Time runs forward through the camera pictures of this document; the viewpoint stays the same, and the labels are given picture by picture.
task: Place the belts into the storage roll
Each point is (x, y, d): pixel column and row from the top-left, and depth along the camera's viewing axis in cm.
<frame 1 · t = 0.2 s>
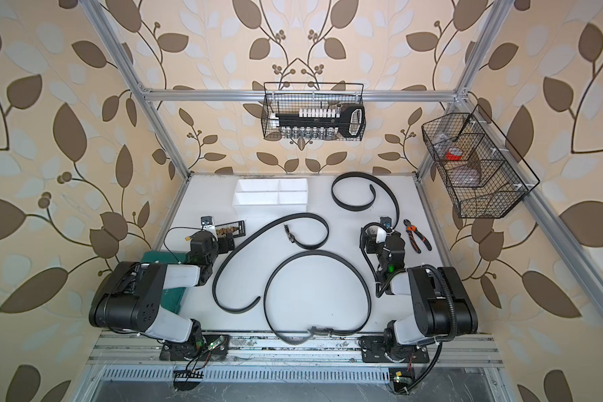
left hand: (213, 231, 94), fingers open
right hand: (375, 228, 92), fingers open
black belt long middle: (252, 229, 103), on the table
black belt back right: (370, 204, 110), on the table
white divided storage tray: (270, 197, 108), point 5 cm above the table
orange black pliers: (410, 229, 102), on the table
black bit holder box: (238, 229, 101), point 2 cm above the table

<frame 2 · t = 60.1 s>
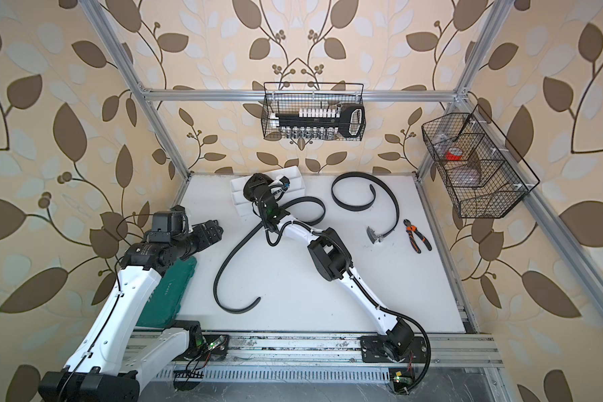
left hand: (206, 232, 77), fingers open
right hand: (252, 173, 98), fingers closed
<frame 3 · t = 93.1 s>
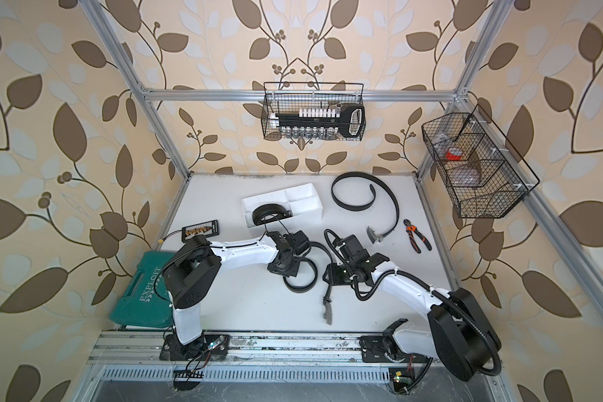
left hand: (287, 269, 90), fingers closed
right hand: (328, 277, 85), fingers open
black belt long middle: (327, 301, 83), point 2 cm above the table
white divided storage tray: (302, 200, 108), point 4 cm above the table
black belt front loop: (265, 210, 97), point 10 cm above the table
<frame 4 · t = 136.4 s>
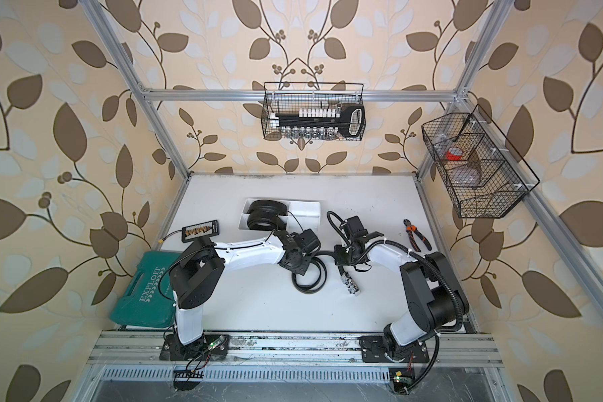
left hand: (297, 263, 90), fingers closed
right hand: (338, 258, 92), fingers closed
black belt long middle: (267, 206, 100), point 9 cm above the table
